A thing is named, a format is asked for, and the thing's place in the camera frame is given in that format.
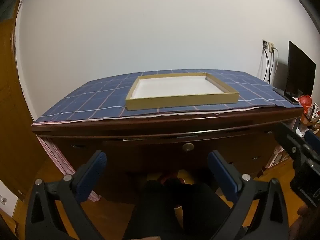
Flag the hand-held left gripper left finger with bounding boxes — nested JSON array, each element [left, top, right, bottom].
[[25, 150, 108, 240]]

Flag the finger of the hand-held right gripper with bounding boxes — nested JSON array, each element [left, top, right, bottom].
[[274, 121, 320, 162], [304, 130, 320, 155]]

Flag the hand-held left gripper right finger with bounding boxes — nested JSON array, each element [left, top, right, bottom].
[[207, 150, 290, 240]]

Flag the shallow cardboard tray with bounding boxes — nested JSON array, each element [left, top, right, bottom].
[[125, 72, 240, 111]]

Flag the small dresser drawer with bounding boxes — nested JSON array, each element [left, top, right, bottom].
[[235, 155, 274, 173], [226, 129, 278, 155]]

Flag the person's right hand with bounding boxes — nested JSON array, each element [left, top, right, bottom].
[[297, 204, 320, 230]]

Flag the pink striped cloth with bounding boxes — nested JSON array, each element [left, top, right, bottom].
[[266, 144, 292, 169], [37, 136, 100, 202]]

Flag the red plastic bag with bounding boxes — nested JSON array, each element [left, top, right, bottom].
[[299, 94, 313, 108]]

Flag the flat black device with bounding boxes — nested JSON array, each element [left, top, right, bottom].
[[273, 88, 299, 105]]

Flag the black flat screen monitor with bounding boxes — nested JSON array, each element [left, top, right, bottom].
[[285, 41, 316, 98]]

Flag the dark wooden dresser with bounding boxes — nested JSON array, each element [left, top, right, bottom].
[[31, 106, 304, 205]]

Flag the person's dark pants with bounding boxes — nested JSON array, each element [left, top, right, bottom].
[[124, 179, 234, 240]]

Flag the blue plaid cloth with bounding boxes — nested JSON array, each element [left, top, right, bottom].
[[34, 69, 303, 125]]

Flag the wooden door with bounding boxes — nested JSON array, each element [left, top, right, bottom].
[[0, 0, 48, 200]]

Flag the grey cable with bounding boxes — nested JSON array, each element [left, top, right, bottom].
[[269, 48, 280, 83]]

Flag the white cable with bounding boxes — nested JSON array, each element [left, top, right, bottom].
[[257, 47, 265, 80]]

